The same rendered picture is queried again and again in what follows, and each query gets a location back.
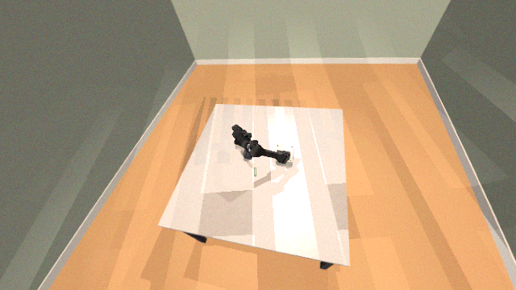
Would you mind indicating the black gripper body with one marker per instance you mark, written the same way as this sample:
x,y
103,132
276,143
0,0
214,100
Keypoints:
x,y
236,142

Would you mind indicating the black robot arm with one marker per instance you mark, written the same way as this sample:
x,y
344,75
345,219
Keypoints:
x,y
257,150

